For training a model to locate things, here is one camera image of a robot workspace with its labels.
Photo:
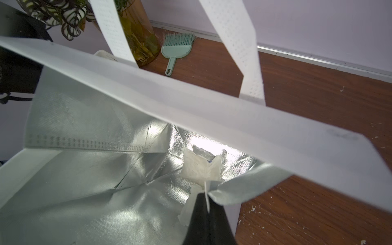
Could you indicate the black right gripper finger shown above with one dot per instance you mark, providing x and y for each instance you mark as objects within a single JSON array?
[{"x": 209, "y": 224}]

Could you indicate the white ice pack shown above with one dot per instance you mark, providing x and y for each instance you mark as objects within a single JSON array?
[{"x": 199, "y": 170}]

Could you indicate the white insulated delivery bag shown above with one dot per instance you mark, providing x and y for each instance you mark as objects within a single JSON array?
[{"x": 103, "y": 146}]

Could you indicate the white perforated plastic basket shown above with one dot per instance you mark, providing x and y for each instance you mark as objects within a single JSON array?
[{"x": 106, "y": 55}]

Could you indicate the artificial plant with striped leaves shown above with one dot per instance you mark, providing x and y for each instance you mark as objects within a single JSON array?
[{"x": 72, "y": 16}]

